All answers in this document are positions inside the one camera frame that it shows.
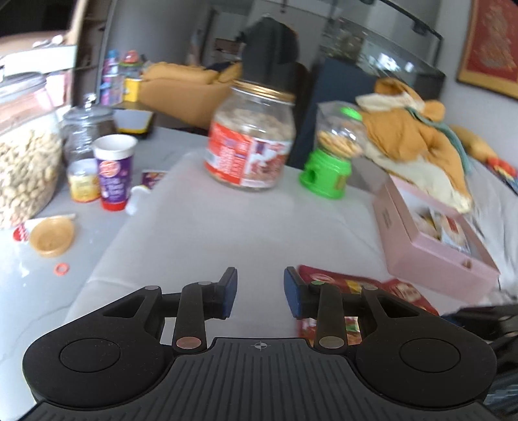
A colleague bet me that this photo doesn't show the red snack packet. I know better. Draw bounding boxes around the red snack packet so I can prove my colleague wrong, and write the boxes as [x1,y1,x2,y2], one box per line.
[297,265,440,349]

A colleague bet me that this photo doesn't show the dark hanging jacket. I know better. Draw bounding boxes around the dark hanging jacket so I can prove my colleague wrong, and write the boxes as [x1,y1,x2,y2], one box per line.
[239,18,300,98]

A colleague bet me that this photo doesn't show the large glass peanut jar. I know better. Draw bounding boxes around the large glass peanut jar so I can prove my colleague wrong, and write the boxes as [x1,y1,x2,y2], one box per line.
[0,73,63,229]

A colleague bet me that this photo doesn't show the small white bottle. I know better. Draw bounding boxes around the small white bottle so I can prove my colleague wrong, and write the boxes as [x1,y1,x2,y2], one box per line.
[125,185,152,216]

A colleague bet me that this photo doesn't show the red and white small packet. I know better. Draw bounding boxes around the red and white small packet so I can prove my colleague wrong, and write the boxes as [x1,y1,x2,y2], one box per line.
[439,216,472,254]

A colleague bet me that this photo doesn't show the gold-lidded snack jar red label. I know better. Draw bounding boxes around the gold-lidded snack jar red label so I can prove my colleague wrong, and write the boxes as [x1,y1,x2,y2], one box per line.
[203,79,297,192]

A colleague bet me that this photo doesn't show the orange and cream quilt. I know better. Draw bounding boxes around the orange and cream quilt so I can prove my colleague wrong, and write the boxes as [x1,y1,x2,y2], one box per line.
[355,78,474,214]

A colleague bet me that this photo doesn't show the purple card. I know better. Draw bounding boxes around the purple card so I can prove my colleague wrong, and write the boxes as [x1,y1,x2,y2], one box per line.
[141,170,168,190]

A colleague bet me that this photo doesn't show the green candy dispenser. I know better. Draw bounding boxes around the green candy dispenser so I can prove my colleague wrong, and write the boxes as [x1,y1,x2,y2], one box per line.
[298,101,367,200]

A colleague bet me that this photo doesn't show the yellow-edged white board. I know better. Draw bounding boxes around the yellow-edged white board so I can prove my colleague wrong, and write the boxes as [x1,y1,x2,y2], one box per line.
[112,108,155,135]

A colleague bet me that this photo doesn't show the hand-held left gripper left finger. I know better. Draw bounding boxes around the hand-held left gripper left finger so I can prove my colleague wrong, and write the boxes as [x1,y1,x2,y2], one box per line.
[102,267,238,354]

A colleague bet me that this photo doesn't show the yellow armchair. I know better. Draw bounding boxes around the yellow armchair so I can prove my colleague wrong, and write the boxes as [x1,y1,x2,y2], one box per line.
[138,62,243,130]

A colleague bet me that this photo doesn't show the pile of colourful toys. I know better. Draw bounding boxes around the pile of colourful toys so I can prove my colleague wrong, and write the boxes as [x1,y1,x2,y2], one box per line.
[486,156,518,187]

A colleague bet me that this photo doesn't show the glass fish tank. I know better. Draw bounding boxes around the glass fish tank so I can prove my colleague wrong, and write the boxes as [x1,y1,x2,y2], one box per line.
[320,16,446,82]

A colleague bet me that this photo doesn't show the grey covered sofa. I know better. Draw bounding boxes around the grey covered sofa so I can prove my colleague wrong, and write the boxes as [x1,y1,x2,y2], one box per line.
[465,158,518,292]

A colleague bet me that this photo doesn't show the framed red wall picture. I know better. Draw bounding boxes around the framed red wall picture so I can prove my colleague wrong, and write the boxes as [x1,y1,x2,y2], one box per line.
[456,0,518,100]

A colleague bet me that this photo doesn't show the cardboard box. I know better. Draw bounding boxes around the cardboard box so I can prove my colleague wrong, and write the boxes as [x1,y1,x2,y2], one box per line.
[0,0,90,77]

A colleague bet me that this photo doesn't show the group of colourful bottles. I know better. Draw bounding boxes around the group of colourful bottles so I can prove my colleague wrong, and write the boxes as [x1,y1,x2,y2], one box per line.
[99,49,144,106]

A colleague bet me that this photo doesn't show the red and white cap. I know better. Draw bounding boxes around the red and white cap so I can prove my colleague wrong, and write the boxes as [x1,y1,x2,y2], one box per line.
[13,221,35,243]

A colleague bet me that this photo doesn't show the purple paper cup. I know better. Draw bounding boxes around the purple paper cup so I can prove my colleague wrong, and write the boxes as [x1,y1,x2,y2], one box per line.
[92,134,139,212]

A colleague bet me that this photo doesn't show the dark blue cabinet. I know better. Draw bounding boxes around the dark blue cabinet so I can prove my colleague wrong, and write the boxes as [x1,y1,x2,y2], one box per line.
[289,57,389,168]

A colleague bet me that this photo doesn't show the pink box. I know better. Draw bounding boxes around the pink box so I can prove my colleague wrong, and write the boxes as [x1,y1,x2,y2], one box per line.
[371,174,501,293]

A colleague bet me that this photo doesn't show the glass jar dark contents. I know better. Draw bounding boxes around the glass jar dark contents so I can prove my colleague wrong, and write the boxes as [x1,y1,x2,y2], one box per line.
[61,94,118,165]

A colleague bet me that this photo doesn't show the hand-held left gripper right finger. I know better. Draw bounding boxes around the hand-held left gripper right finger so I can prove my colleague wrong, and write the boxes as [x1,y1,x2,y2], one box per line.
[284,266,419,354]

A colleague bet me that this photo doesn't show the small yellow cup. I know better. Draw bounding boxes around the small yellow cup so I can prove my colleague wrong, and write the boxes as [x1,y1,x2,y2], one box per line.
[67,159,102,203]

